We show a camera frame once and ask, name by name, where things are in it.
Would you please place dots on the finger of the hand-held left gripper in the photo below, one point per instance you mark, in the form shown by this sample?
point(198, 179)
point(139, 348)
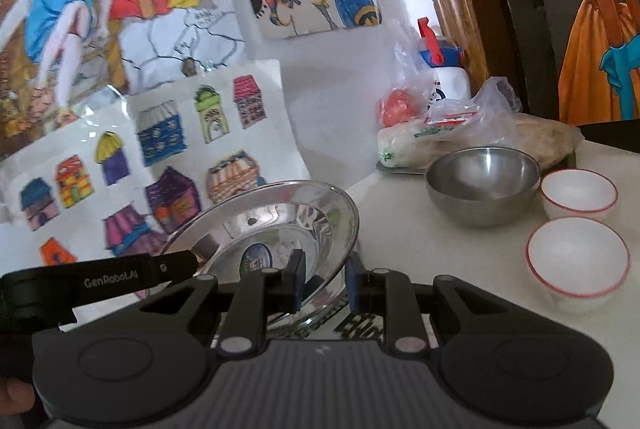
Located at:
point(180, 265)

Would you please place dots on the dark painting with orange dress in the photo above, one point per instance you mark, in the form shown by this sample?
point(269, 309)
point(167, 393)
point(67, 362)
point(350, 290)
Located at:
point(590, 59)

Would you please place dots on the steel bowl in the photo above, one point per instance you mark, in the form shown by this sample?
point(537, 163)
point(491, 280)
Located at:
point(280, 219)
point(480, 209)

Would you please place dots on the child figure wall drawing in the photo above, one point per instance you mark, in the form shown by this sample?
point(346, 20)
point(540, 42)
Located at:
point(50, 9)

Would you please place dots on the red tomato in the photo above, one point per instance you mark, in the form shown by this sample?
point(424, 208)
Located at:
point(400, 109)

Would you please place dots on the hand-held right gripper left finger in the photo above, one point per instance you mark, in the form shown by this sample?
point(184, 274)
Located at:
point(298, 281)

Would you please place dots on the flatbread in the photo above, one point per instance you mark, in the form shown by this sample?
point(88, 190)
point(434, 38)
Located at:
point(550, 139)

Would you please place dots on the colourful houses drawing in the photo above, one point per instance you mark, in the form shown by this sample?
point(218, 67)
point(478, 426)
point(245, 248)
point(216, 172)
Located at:
point(150, 144)

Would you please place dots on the person's left hand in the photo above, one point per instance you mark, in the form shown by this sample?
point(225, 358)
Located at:
point(15, 401)

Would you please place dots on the white bowl with red rim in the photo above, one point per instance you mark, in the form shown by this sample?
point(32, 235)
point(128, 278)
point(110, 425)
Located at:
point(575, 254)
point(577, 189)

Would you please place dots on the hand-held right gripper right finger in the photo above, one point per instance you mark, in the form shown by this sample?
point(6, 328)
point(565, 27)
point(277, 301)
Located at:
point(351, 285)

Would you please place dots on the white packet with green print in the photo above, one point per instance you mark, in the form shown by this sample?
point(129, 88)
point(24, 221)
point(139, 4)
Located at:
point(405, 149)

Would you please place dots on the clear plastic bag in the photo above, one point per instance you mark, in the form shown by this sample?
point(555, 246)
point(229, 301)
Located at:
point(480, 104)

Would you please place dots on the small red label packet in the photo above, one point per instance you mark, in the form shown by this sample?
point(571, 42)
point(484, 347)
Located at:
point(445, 124)

